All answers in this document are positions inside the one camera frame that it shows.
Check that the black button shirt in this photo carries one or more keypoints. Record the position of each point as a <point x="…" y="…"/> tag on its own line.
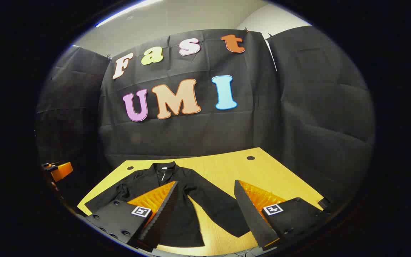
<point x="191" y="185"/>

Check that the black table edge clamp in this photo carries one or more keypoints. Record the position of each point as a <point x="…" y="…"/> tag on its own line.
<point x="323" y="203"/>

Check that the black backdrop cloth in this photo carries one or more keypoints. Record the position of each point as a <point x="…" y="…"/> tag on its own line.
<point x="191" y="135"/>

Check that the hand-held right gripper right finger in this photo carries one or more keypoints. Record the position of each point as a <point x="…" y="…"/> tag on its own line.
<point x="250" y="217"/>

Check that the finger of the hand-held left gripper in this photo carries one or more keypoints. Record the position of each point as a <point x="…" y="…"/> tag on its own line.
<point x="62" y="172"/>

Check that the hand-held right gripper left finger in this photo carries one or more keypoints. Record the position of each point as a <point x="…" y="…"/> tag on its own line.
<point x="161" y="217"/>

